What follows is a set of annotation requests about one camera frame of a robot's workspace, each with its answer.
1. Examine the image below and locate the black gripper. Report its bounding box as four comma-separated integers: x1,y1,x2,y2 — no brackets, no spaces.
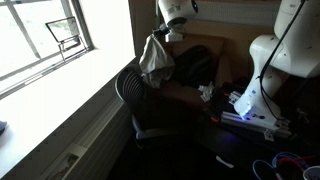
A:
151,23,170,41

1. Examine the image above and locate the light grey clothing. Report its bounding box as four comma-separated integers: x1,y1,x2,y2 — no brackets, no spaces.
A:
138,34,176,90

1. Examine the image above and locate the aluminium rail robot base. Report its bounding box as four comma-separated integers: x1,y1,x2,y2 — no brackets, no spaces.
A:
219,111,293,143

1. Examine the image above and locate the black office chair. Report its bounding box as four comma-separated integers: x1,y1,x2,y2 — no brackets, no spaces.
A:
114,64,193,150

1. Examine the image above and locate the black backpack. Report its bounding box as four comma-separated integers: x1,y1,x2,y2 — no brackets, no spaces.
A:
171,44,217,89

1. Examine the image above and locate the crumpled white paper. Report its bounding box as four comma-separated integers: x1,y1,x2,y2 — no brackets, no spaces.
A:
198,82,216,103

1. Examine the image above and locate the black box with red tab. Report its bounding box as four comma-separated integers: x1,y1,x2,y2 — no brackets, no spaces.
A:
210,85,232,124

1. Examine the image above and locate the white strip on floor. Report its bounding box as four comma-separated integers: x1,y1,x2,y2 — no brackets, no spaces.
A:
215,155,235,169

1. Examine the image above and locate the printed paper sheet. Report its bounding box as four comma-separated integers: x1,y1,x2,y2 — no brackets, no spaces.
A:
41,143,88,180

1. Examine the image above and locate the white cup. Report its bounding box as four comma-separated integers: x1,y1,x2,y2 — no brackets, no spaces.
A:
302,165,320,180

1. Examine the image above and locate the window frame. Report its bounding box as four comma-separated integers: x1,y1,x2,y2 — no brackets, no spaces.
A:
0,0,95,100

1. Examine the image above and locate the black wire sign stand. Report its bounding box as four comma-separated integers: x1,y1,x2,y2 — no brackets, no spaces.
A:
45,16,89,62

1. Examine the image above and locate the wall heater cover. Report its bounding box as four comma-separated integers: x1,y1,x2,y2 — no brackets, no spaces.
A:
71,99,135,180

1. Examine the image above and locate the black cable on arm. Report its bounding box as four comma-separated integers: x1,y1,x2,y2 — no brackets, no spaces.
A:
255,0,307,122

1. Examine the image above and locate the blue cable loop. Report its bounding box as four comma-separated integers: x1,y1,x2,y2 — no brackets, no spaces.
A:
252,159,279,180
271,151,312,172

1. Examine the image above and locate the red cable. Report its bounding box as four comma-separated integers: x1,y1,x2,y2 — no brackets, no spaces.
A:
276,154,320,175

